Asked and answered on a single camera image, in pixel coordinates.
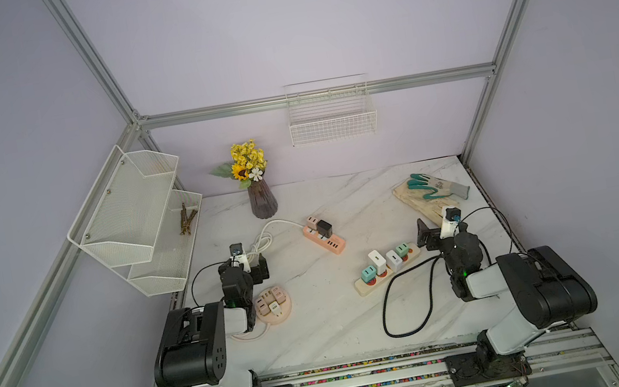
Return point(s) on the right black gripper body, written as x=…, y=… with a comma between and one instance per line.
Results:
x=435, y=237

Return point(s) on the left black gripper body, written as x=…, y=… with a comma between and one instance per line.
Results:
x=258, y=269

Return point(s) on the round pink power socket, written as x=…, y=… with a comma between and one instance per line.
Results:
x=279, y=313

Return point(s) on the tall white USB charger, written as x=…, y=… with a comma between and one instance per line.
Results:
x=378, y=261

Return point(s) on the cream red power strip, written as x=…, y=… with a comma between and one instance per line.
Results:
x=365, y=290

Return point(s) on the teal USB charger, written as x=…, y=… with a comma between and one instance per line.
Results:
x=369, y=275

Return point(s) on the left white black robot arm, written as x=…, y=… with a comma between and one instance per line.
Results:
x=193, y=352

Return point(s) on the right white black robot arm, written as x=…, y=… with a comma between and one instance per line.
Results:
x=546, y=292

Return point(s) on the black plug adapter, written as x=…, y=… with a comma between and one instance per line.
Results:
x=324, y=229

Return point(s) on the beige work glove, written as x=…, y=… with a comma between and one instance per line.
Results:
x=430, y=209

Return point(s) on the green USB charger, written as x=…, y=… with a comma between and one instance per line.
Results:
x=403, y=250

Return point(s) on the small white USB charger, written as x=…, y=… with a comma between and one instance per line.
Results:
x=394, y=261

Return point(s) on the green grey work glove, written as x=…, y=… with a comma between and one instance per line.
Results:
x=435, y=188

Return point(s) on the lower white mesh shelf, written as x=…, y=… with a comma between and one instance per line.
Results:
x=168, y=270

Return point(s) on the white mesh shelf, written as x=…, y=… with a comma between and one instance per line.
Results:
x=120, y=224
x=168, y=270

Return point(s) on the brown clips on shelf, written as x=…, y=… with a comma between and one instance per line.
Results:
x=186, y=219

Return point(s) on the dark ribbed vase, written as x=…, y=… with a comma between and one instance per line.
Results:
x=263, y=203

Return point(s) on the orange USB power strip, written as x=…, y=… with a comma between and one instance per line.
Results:
x=336, y=244

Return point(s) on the yellow artificial flowers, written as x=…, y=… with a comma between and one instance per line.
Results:
x=247, y=165

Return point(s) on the upper white mesh shelf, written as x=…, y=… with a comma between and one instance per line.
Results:
x=120, y=224

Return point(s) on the aluminium frame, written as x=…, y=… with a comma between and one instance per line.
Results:
x=25, y=347

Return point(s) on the white wire wall basket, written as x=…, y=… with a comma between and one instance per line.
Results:
x=330, y=109

